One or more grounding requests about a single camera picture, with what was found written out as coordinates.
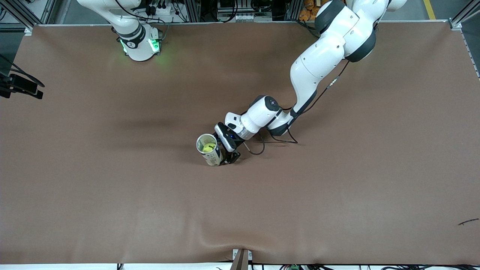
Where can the diagonal aluminium frame rail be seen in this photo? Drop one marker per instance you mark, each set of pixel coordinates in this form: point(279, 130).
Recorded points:
point(22, 15)

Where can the aluminium frame post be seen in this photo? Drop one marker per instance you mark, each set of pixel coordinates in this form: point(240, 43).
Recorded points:
point(192, 9)
point(292, 9)

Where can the white blue tennis ball can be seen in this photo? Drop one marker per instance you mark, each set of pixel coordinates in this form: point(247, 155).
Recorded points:
point(214, 159)

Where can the brown table mat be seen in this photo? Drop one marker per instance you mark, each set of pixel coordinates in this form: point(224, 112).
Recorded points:
point(240, 210)

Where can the brown pole with bracket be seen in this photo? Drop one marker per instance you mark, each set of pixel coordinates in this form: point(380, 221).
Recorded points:
point(240, 262)

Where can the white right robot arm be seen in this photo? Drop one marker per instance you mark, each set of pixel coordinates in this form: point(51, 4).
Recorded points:
point(138, 48)

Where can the yellow tennis ball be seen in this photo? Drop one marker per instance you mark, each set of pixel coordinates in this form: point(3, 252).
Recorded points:
point(207, 148)

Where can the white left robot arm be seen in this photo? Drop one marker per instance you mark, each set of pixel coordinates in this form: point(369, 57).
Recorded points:
point(318, 63)

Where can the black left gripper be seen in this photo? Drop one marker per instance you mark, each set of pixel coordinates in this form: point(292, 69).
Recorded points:
point(233, 155)

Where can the aluminium rail with corner bracket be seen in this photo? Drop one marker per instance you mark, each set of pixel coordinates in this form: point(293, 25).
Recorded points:
point(455, 24)

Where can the orange packet pile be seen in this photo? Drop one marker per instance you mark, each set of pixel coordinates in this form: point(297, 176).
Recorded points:
point(309, 11)

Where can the white power strip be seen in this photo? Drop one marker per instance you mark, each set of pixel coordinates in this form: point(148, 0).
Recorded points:
point(165, 10)

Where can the white terminal block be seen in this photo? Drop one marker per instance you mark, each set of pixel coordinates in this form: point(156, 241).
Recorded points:
point(240, 17)

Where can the green plug connector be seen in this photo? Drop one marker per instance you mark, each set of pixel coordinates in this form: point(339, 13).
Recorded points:
point(294, 267)

